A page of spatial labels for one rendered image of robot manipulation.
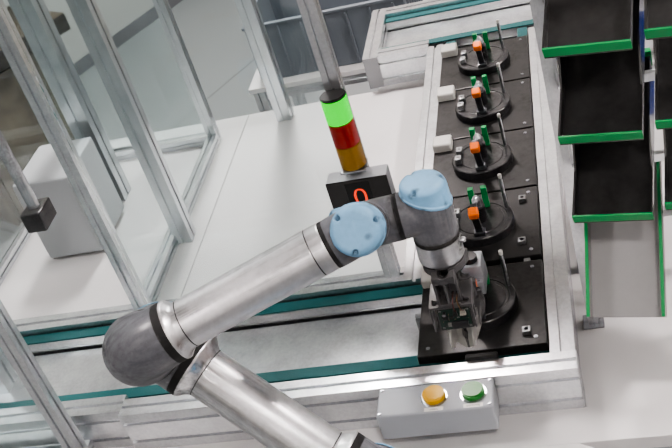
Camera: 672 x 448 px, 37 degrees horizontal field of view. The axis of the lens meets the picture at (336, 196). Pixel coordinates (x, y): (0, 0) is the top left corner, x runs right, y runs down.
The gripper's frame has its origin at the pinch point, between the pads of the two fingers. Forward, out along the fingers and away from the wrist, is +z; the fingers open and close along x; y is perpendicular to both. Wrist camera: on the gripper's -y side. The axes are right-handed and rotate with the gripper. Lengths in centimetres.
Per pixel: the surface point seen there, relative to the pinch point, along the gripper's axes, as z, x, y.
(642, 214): -15.3, 31.9, -7.8
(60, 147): -34, -76, -31
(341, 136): -28.6, -18.3, -26.8
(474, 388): 8.3, -0.4, 4.1
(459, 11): 12, -8, -160
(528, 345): 8.6, 9.2, -5.5
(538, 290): 8.5, 11.6, -20.1
